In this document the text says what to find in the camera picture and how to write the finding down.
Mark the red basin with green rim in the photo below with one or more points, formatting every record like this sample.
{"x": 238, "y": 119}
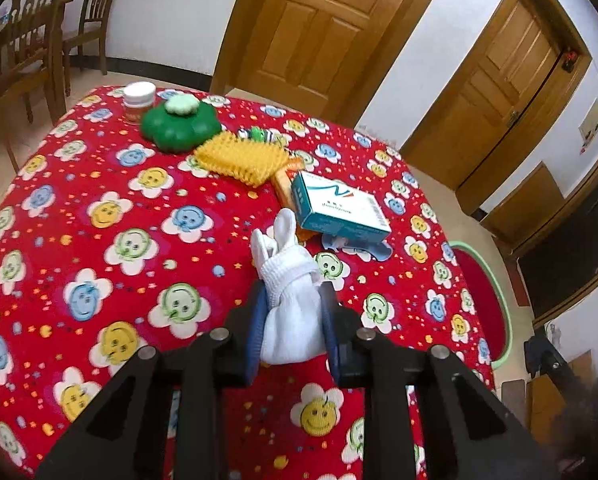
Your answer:
{"x": 484, "y": 295}

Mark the wooden slat-back chair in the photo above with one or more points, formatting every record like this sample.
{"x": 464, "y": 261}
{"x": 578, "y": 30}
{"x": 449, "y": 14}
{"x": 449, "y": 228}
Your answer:
{"x": 24, "y": 10}
{"x": 96, "y": 0}

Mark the orange box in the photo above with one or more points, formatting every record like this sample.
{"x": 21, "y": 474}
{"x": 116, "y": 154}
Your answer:
{"x": 285, "y": 185}

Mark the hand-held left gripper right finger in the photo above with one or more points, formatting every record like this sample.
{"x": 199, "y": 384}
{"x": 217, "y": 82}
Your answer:
{"x": 333, "y": 345}

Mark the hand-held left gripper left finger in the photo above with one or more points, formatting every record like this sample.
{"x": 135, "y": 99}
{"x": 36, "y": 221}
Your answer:
{"x": 253, "y": 350}

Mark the red door decoration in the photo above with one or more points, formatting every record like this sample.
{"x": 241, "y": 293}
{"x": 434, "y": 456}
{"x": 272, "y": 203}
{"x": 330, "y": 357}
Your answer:
{"x": 569, "y": 61}

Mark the white lidded jar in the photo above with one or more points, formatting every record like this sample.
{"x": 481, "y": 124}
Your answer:
{"x": 139, "y": 97}

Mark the green flower-shaped container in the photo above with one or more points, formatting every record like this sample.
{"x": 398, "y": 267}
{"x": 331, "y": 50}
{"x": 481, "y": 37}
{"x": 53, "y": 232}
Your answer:
{"x": 179, "y": 127}

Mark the low wooden wall panel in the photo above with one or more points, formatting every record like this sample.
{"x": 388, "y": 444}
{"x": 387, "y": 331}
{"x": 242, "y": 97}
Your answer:
{"x": 524, "y": 210}

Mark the white sock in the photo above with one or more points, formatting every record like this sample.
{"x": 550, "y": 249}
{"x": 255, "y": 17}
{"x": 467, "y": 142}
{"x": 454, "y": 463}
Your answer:
{"x": 289, "y": 310}

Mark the wooden panel door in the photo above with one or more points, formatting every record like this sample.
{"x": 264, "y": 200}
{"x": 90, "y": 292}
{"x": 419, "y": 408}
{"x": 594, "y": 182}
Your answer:
{"x": 319, "y": 25}

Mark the red doormat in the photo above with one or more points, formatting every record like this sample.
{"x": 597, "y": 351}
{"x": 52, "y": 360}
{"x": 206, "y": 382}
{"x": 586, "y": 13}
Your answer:
{"x": 511, "y": 280}

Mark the beige wall box cover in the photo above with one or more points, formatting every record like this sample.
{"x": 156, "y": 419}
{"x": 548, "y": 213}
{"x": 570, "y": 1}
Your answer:
{"x": 591, "y": 125}

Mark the teal and white box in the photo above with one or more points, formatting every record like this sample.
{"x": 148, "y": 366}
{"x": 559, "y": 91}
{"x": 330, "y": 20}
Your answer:
{"x": 339, "y": 210}

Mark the red flower printed tablecloth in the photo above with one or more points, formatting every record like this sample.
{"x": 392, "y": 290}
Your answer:
{"x": 129, "y": 210}

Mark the dark door with wooden frame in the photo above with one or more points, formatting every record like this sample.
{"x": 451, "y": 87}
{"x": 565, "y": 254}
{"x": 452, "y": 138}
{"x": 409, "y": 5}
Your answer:
{"x": 579, "y": 255}

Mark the green white small toy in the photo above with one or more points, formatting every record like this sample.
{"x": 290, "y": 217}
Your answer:
{"x": 256, "y": 134}

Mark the yellow spiky sponge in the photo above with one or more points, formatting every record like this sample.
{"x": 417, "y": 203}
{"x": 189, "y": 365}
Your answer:
{"x": 239, "y": 160}

